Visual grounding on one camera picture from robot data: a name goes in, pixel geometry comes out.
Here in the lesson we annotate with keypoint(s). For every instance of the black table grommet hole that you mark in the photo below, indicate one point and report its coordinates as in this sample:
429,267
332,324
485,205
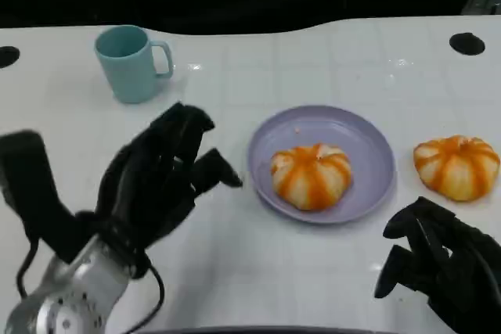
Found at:
466,43
7,56

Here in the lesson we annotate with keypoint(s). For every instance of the orange white toy bread roll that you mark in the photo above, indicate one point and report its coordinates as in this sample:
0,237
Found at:
456,169
311,177

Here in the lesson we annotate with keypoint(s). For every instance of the pale green mug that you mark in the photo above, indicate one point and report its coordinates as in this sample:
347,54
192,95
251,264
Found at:
129,70

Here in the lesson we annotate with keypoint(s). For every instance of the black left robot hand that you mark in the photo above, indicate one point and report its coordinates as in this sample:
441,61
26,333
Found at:
145,193

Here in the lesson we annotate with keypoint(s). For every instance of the lilac plate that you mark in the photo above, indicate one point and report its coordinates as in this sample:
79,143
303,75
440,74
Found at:
368,146

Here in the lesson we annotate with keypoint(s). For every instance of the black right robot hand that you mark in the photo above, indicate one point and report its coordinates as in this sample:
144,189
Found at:
466,271

